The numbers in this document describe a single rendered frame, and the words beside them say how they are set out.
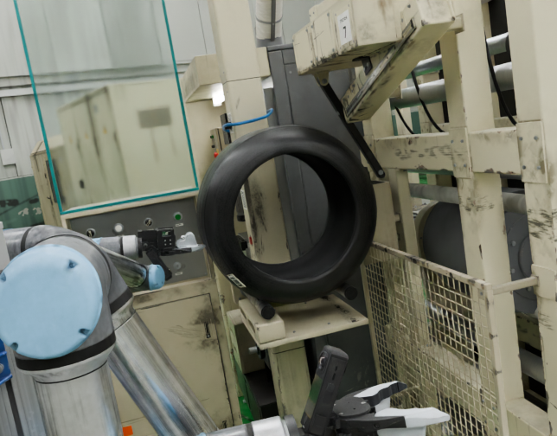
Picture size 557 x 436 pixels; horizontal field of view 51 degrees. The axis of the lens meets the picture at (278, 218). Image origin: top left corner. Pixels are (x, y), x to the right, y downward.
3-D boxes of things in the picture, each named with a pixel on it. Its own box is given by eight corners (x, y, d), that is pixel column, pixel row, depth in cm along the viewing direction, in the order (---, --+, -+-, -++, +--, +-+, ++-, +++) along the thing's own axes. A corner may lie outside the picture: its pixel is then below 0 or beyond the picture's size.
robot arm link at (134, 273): (67, 214, 137) (168, 260, 182) (28, 219, 141) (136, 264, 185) (62, 262, 134) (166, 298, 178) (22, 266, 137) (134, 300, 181)
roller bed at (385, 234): (346, 257, 242) (336, 185, 238) (380, 249, 246) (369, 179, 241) (364, 266, 223) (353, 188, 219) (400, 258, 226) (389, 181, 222)
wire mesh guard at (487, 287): (380, 401, 242) (355, 236, 232) (383, 400, 242) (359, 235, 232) (515, 540, 155) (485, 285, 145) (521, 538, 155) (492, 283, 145)
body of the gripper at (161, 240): (176, 229, 183) (136, 232, 180) (178, 256, 184) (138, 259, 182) (175, 226, 191) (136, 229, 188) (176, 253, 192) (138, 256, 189)
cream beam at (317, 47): (296, 76, 215) (290, 35, 213) (360, 67, 221) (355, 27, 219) (355, 47, 157) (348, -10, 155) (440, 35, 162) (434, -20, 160)
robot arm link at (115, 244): (88, 266, 185) (86, 239, 185) (124, 263, 187) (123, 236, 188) (86, 266, 177) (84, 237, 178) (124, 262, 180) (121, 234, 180)
